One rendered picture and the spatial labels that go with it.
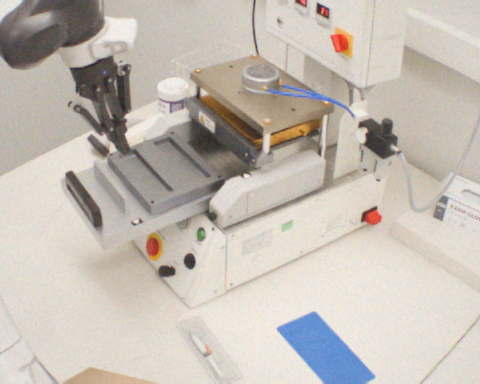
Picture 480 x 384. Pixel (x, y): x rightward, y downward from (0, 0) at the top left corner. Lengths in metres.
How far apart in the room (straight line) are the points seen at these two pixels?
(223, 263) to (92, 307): 0.30
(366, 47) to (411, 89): 0.52
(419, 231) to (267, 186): 0.44
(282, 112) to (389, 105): 0.62
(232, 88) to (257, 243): 0.32
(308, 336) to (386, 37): 0.63
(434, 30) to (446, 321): 0.72
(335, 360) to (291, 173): 0.39
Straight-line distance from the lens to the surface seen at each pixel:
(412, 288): 1.52
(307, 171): 1.39
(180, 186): 1.32
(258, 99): 1.38
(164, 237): 1.47
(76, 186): 1.32
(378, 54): 1.38
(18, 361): 0.94
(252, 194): 1.32
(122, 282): 1.48
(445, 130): 1.82
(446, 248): 1.58
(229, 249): 1.36
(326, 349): 1.36
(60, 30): 0.96
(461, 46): 1.64
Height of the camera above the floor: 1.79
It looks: 37 degrees down
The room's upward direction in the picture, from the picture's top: 3 degrees clockwise
